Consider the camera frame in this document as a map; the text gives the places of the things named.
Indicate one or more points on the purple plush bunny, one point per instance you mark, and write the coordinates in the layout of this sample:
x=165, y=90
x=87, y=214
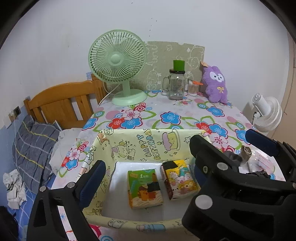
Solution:
x=214, y=83

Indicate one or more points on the green desk fan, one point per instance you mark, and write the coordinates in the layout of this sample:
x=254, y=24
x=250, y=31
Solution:
x=117, y=57

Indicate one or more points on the clear plastic pink package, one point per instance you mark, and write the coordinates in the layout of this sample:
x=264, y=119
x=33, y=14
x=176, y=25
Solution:
x=257, y=163

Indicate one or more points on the white standing fan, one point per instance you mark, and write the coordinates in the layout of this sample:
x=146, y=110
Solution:
x=270, y=113

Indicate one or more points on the yellow cartoon tissue pack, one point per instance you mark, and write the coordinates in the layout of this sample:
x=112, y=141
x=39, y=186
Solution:
x=178, y=179

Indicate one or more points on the green cylindrical cap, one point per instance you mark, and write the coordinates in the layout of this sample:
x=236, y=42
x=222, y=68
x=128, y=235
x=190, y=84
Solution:
x=178, y=65

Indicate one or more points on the wooden bed headboard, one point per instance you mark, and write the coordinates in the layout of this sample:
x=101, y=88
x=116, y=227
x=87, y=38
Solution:
x=68, y=104

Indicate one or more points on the grey plaid pillow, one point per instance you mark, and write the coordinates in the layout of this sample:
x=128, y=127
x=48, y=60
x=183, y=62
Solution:
x=32, y=150

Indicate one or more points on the wall power socket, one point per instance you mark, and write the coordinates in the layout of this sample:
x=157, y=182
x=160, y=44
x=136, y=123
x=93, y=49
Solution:
x=17, y=111

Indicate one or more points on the grey rolled sock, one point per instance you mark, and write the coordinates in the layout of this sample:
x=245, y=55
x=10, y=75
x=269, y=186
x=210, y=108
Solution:
x=241, y=158

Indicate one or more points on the crumpled white cloth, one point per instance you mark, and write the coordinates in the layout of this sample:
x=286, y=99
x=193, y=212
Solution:
x=16, y=190

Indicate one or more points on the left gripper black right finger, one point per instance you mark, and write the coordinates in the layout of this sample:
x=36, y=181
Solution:
x=235, y=206

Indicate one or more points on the glass mason jar mug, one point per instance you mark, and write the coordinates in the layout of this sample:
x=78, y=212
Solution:
x=174, y=84

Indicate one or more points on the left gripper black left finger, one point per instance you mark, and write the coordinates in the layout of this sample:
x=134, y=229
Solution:
x=45, y=222

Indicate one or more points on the yellow birthday storage box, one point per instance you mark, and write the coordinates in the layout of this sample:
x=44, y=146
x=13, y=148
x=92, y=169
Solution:
x=131, y=150

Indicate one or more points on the green patterned cardboard panel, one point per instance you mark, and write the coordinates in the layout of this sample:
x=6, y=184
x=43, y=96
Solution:
x=159, y=60

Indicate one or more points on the black plastic bag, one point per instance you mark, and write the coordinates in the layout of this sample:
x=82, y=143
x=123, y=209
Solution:
x=261, y=174

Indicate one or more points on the cotton swab jar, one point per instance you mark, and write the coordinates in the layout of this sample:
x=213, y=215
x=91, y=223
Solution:
x=193, y=87

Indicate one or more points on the floral tablecloth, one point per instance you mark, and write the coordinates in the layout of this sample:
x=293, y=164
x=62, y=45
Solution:
x=224, y=124

